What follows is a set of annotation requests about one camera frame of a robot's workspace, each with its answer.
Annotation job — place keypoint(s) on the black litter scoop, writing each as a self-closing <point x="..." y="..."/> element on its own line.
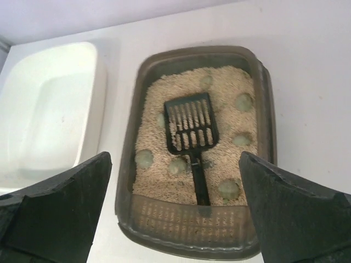
<point x="191" y="129"/>

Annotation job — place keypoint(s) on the dark brown litter box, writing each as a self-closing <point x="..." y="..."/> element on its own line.
<point x="193" y="231"/>

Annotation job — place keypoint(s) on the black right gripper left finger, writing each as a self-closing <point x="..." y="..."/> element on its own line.
<point x="55" y="220"/>

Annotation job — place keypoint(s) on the grey-green litter clump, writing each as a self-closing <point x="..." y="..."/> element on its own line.
<point x="229" y="189"/>
<point x="206" y="82"/>
<point x="243" y="102"/>
<point x="161" y="119"/>
<point x="177" y="166"/>
<point x="242" y="139"/>
<point x="144" y="158"/>

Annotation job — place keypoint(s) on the white plastic tub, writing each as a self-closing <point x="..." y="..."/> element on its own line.
<point x="52" y="107"/>

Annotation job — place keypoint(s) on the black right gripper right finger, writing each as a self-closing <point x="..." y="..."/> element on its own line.
<point x="296" y="220"/>

